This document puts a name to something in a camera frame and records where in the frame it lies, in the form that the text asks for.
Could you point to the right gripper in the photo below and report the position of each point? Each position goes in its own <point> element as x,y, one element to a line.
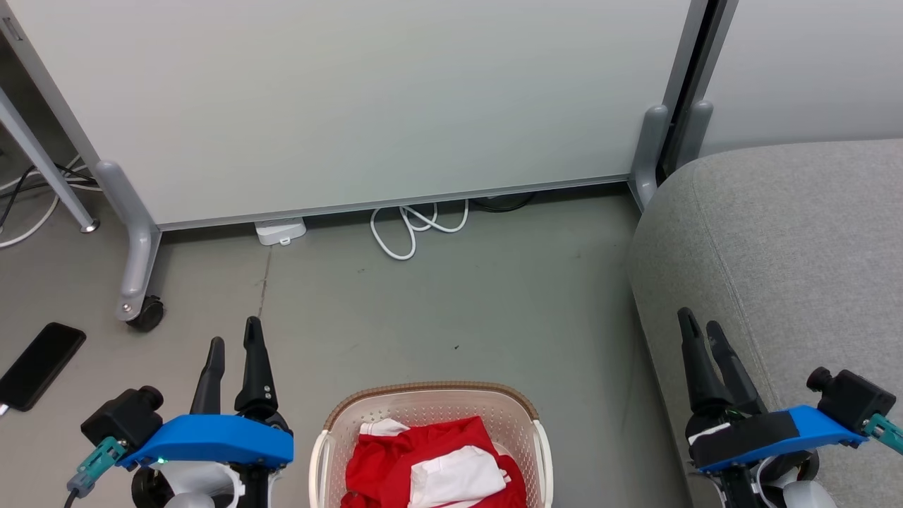
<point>737,487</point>

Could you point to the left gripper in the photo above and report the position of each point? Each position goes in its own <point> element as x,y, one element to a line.
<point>257,487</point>

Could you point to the red and white garment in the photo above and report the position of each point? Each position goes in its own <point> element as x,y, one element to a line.
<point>381,466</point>

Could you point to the grey fabric sofa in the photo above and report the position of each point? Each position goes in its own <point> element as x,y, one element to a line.
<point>811,247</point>

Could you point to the black caster wheel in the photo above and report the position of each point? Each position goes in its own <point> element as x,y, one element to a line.
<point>148,314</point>

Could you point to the white power strip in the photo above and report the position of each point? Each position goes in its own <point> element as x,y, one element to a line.
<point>280,230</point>

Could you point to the cream perforated laundry basket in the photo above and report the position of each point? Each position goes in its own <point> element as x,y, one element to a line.
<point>423,406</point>

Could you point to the black smartphone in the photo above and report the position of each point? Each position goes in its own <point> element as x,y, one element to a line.
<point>39,367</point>

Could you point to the grey metal table leg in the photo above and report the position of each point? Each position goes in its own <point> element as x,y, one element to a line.
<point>42,164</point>

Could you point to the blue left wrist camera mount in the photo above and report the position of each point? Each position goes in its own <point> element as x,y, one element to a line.
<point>211,437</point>

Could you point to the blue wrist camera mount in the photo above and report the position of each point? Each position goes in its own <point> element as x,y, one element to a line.
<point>818,427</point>
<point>211,437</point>

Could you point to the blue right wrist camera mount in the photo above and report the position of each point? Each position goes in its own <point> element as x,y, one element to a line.
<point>818,427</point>

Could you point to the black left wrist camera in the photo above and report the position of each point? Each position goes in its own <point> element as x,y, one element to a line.
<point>120,420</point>

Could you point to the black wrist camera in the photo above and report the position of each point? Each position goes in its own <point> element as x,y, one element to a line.
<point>850,398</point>
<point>120,420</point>

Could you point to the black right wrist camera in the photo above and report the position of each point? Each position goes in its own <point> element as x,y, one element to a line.
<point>850,398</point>

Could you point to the teal left camera connector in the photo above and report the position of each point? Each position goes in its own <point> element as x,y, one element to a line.
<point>99,458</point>

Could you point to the teal camera connector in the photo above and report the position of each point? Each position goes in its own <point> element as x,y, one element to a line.
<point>885,429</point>
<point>99,458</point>

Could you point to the teal right camera connector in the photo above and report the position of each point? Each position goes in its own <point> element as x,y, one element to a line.
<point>885,429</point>

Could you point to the white partition with grey frame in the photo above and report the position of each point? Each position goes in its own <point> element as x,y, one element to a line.
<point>811,70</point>
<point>353,106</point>

